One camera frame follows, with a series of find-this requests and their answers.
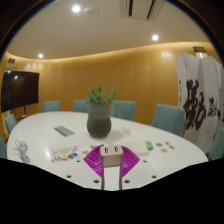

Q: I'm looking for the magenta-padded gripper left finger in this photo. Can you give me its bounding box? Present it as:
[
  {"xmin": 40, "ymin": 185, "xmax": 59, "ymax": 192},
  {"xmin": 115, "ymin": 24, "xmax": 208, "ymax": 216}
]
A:
[{"xmin": 64, "ymin": 144, "xmax": 106, "ymax": 191}]

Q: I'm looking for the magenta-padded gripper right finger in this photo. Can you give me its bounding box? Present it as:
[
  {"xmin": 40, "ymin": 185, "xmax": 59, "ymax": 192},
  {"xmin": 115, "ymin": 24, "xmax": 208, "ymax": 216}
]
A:
[{"xmin": 118, "ymin": 145, "xmax": 160, "ymax": 191}]

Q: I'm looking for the small pinkish-white charger block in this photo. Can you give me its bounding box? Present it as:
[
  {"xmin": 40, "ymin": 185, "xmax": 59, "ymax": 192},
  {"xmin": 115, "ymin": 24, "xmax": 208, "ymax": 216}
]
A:
[{"xmin": 99, "ymin": 144, "xmax": 124, "ymax": 169}]

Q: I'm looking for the flat white box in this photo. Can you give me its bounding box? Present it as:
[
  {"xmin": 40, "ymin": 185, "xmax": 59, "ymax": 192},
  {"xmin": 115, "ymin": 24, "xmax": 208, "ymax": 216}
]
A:
[{"xmin": 123, "ymin": 142, "xmax": 150, "ymax": 157}]

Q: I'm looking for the small green object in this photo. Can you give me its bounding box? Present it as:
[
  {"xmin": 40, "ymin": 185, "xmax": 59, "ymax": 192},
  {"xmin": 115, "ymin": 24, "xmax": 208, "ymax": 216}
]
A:
[{"xmin": 144, "ymin": 140, "xmax": 154, "ymax": 151}]

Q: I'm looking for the white sheet of colourful stickers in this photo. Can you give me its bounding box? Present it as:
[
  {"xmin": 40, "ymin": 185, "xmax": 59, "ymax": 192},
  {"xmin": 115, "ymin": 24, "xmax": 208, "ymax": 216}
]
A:
[{"xmin": 49, "ymin": 145, "xmax": 79, "ymax": 164}]

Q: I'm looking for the grey ribbed pot with plant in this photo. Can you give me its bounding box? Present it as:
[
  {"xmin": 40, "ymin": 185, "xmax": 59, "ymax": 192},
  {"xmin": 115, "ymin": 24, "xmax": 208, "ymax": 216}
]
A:
[{"xmin": 85, "ymin": 87, "xmax": 120, "ymax": 139}]

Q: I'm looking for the dark flat card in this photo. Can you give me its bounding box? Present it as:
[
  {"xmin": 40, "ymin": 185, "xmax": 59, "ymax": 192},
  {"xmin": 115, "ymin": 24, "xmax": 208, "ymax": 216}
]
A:
[{"xmin": 54, "ymin": 125, "xmax": 76, "ymax": 138}]

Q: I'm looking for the teal chairs group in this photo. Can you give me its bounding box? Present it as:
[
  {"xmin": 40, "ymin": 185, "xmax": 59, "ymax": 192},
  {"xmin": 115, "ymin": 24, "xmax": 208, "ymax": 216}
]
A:
[{"xmin": 0, "ymin": 99, "xmax": 224, "ymax": 161}]

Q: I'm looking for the white calligraphy folding screen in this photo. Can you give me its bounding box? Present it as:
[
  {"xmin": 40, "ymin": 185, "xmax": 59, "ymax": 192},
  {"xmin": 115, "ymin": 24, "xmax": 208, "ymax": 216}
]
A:
[{"xmin": 175, "ymin": 51, "xmax": 224, "ymax": 155}]

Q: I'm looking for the black television on stand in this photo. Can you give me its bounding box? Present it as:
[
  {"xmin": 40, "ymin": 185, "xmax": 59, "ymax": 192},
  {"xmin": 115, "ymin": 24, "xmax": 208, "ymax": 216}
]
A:
[{"xmin": 0, "ymin": 70, "xmax": 40, "ymax": 118}]

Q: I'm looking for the round ceiling lights group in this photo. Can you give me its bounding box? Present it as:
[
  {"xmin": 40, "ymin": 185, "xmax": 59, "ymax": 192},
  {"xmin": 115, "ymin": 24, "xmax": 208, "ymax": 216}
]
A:
[{"xmin": 37, "ymin": 3, "xmax": 160, "ymax": 60}]

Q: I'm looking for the ceiling air vent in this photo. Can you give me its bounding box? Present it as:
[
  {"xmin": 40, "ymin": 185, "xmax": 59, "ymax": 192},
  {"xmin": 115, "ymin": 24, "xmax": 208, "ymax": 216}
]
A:
[{"xmin": 119, "ymin": 0, "xmax": 167, "ymax": 22}]

